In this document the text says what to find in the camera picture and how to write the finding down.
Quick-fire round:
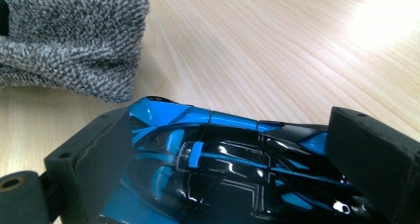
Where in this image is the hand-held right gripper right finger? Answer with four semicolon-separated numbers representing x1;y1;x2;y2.
325;106;420;224

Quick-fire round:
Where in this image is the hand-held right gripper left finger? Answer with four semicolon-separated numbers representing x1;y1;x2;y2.
44;107;135;224

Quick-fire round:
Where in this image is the grey cloth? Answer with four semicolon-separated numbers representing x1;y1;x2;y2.
0;0;157;105

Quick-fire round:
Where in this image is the blue toy car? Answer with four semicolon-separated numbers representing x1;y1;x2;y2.
98;95;397;224

